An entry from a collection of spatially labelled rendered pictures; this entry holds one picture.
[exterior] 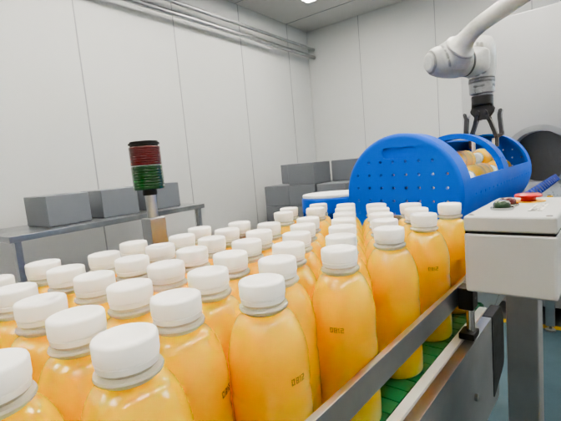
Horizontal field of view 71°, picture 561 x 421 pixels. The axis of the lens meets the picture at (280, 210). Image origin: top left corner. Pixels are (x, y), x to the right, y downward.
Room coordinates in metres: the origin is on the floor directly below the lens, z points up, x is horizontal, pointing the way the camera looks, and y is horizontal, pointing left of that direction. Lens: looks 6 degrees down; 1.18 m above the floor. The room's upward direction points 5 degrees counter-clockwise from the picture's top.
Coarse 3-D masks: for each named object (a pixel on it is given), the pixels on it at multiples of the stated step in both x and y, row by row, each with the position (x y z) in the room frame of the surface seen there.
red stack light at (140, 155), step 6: (132, 150) 0.81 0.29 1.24; (138, 150) 0.80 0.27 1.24; (144, 150) 0.81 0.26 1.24; (150, 150) 0.81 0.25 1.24; (156, 150) 0.82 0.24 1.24; (132, 156) 0.81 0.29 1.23; (138, 156) 0.80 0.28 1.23; (144, 156) 0.80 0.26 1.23; (150, 156) 0.81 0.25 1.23; (156, 156) 0.82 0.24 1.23; (132, 162) 0.81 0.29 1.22; (138, 162) 0.80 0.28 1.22; (144, 162) 0.80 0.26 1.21; (150, 162) 0.81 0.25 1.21; (156, 162) 0.82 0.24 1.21
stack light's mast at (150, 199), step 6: (132, 144) 0.81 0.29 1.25; (138, 144) 0.80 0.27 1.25; (144, 144) 0.81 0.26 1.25; (150, 144) 0.82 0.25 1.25; (156, 144) 0.83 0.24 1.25; (144, 192) 0.82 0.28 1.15; (150, 192) 0.82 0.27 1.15; (156, 192) 0.83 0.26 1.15; (150, 198) 0.83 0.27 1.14; (150, 204) 0.82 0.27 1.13; (156, 204) 0.84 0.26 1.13; (150, 210) 0.82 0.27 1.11; (156, 210) 0.83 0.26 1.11; (150, 216) 0.82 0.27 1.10; (156, 216) 0.83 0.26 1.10
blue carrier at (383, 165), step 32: (384, 160) 0.95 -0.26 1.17; (416, 160) 0.90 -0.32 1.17; (448, 160) 0.85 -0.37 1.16; (512, 160) 1.53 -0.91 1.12; (352, 192) 1.01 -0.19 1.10; (384, 192) 0.95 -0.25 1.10; (416, 192) 0.90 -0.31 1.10; (448, 192) 0.85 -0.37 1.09; (480, 192) 0.93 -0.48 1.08; (512, 192) 1.28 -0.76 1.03
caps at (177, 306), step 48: (144, 240) 0.58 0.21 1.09; (192, 240) 0.59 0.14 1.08; (240, 240) 0.52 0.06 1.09; (288, 240) 0.51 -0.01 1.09; (336, 240) 0.47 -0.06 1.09; (384, 240) 0.49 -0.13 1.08; (0, 288) 0.37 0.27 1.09; (96, 288) 0.37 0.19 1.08; (144, 288) 0.34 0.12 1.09; (192, 288) 0.31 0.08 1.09; (240, 288) 0.31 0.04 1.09; (48, 336) 0.26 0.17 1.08; (96, 336) 0.23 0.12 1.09; (144, 336) 0.22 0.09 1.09; (0, 384) 0.19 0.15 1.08
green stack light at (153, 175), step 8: (136, 168) 0.81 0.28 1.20; (144, 168) 0.80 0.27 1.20; (152, 168) 0.81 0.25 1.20; (160, 168) 0.83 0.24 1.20; (136, 176) 0.81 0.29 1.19; (144, 176) 0.80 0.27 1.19; (152, 176) 0.81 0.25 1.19; (160, 176) 0.83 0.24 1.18; (136, 184) 0.81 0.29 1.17; (144, 184) 0.80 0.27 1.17; (152, 184) 0.81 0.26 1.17; (160, 184) 0.82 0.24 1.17
